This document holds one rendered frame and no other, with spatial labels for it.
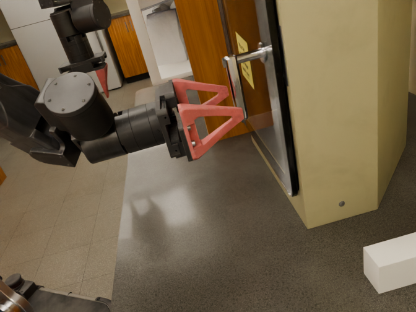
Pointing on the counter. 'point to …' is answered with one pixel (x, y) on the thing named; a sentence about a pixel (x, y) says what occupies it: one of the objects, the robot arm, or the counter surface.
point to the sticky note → (245, 62)
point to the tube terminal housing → (345, 101)
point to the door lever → (233, 70)
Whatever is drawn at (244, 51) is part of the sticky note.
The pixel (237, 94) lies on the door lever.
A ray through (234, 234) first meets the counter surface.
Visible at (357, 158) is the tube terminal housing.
